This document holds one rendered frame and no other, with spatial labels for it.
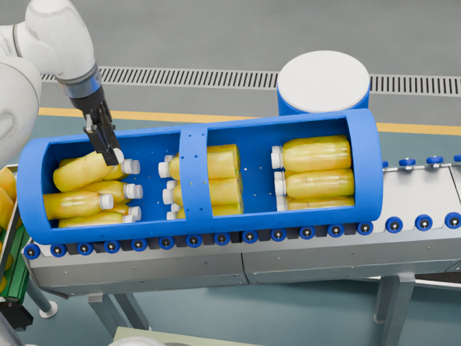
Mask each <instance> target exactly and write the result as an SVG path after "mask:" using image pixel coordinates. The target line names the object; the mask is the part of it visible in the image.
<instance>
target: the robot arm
mask: <svg viewBox="0 0 461 346"><path fill-rule="evenodd" d="M93 52H94V49H93V43H92V40H91V37H90V34H89V32H88V30H87V27H86V25H85V23H84V21H83V19H82V17H81V16H80V13H79V12H78V10H77V9H76V7H75V6H74V5H73V4H72V2H71V1H70V0H31V1H30V3H29V5H28V7H27V11H26V14H25V21H24V22H22V23H18V24H15V25H1V26H0V171H1V170H2V169H3V168H4V167H5V166H6V165H7V164H8V163H9V162H11V160H12V159H13V158H14V157H15V156H16V155H17V154H18V153H19V151H20V150H21V148H22V147H23V146H24V145H25V143H26V142H27V140H28V139H29V137H30V135H31V133H32V131H33V129H34V124H35V121H36V119H37V117H38V112H39V106H40V94H41V90H42V79H41V76H40V75H41V74H48V75H54V77H55V79H57V81H58V84H59V86H60V88H61V90H62V92H63V93H64V94H65V95H66V96H68V97H69V99H70V101H71V103H72V105H73V106H74V107H75V108H76V109H78V110H80V111H82V114H83V116H84V118H85V120H86V122H87V123H86V126H84V127H83V131H84V132H85V133H86V134H87V136H88V138H89V139H90V141H91V143H92V145H93V147H94V149H95V151H96V153H97V154H102V156H103V158H104V160H105V163H106V165H107V166H112V165H119V161H118V159H117V156H116V154H115V151H114V150H113V149H115V148H118V149H120V150H121V146H120V145H119V142H118V140H117V137H116V135H115V132H114V130H113V129H116V126H115V125H112V124H111V122H113V118H112V116H111V114H110V111H109V108H108V105H107V103H106V100H105V92H104V89H103V87H102V75H101V73H100V70H99V68H98V66H97V61H96V59H95V57H94V53H93ZM0 346H38V345H25V344H24V342H23V341H22V340H21V339H20V337H19V336H18V334H17V333H16V332H15V331H14V329H13V328H12V326H11V325H10V324H9V323H8V321H7V320H6V318H5V317H4V315H2V313H1V312H0ZM108 346H166V345H164V344H162V343H161V342H159V341H157V340H155V339H153V338H148V337H143V336H132V337H127V338H123V339H120V340H118V341H115V342H113V343H111V344H110V345H108Z"/></svg>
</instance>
